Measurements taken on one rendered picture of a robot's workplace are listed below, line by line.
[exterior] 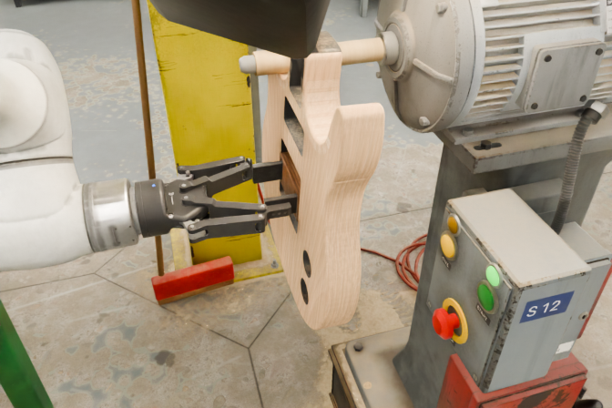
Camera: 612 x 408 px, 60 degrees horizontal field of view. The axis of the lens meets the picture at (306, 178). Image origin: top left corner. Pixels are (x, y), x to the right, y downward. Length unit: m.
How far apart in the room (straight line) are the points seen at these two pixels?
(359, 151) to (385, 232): 1.83
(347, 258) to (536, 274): 0.21
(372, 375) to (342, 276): 0.89
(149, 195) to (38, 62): 0.21
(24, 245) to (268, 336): 1.35
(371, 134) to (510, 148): 0.35
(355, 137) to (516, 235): 0.25
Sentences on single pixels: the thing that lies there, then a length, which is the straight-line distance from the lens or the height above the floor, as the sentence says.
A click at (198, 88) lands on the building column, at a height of 0.80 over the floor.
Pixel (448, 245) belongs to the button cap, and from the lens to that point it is 0.71.
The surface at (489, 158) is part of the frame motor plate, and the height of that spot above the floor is 1.12.
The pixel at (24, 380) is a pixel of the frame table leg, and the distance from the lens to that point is 1.34.
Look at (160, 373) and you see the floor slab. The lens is 1.92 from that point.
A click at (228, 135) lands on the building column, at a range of 1.79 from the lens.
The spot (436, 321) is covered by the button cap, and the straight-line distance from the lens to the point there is 0.74.
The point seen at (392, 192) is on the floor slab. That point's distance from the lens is 2.57.
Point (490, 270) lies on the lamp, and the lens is 0.63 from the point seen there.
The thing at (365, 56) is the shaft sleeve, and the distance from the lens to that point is 0.76.
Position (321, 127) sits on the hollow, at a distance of 0.62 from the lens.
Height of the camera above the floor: 1.54
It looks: 36 degrees down
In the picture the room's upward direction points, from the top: straight up
